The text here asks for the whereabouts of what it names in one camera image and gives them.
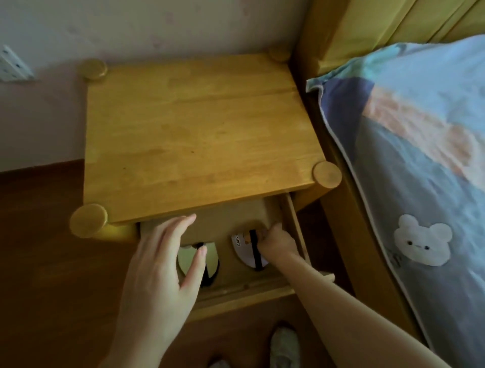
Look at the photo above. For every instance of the white capybara sleep mask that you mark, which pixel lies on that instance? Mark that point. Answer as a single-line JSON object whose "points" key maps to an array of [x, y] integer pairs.
{"points": [[242, 250]]}

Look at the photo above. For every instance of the person's right hand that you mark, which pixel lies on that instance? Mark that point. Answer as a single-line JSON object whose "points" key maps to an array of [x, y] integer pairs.
{"points": [[278, 246]]}

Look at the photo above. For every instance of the white wall socket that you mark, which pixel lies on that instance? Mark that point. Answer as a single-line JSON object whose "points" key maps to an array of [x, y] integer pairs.
{"points": [[13, 64]]}

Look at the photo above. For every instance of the yellow-green sleep mask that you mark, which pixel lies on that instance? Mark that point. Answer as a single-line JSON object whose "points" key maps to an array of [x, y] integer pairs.
{"points": [[185, 261]]}

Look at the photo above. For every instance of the yellow padded headboard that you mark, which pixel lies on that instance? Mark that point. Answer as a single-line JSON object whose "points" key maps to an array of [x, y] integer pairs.
{"points": [[379, 26]]}

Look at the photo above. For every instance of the wooden nightstand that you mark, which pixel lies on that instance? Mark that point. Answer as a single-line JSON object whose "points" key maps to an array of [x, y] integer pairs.
{"points": [[189, 132]]}

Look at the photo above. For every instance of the person's left hand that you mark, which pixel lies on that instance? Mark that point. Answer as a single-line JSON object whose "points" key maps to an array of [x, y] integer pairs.
{"points": [[151, 284]]}

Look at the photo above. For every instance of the white shoe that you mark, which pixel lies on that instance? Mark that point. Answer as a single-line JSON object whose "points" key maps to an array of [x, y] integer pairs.
{"points": [[219, 364], [285, 348]]}

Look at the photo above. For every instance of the person's left forearm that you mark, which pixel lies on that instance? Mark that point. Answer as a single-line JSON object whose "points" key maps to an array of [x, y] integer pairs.
{"points": [[132, 358]]}

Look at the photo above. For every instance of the patchwork bed sheet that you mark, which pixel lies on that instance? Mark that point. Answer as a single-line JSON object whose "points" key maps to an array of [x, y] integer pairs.
{"points": [[416, 170]]}

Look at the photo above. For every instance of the person's right forearm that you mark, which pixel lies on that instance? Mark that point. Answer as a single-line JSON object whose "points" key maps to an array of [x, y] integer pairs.
{"points": [[352, 318]]}

